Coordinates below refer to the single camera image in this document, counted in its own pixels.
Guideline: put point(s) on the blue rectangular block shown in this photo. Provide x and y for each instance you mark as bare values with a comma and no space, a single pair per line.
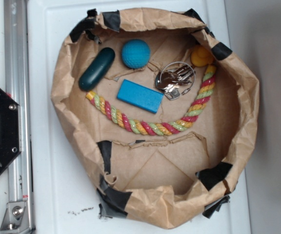
140,96

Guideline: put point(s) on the silver key bunch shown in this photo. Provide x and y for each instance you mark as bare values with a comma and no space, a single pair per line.
175,79

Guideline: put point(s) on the blue dimpled ball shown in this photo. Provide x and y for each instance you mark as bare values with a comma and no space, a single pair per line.
135,53

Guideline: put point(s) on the dark green capsule case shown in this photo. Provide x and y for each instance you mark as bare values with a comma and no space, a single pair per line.
97,69

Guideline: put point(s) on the brown paper bag tray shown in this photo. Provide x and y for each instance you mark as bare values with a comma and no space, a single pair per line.
162,168

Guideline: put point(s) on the white plastic tray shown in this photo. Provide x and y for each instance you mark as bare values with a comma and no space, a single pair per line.
65,201

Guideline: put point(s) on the metal corner bracket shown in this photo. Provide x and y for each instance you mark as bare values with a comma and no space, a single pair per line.
16,219

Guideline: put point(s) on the aluminium extrusion rail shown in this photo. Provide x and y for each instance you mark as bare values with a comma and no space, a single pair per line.
20,180

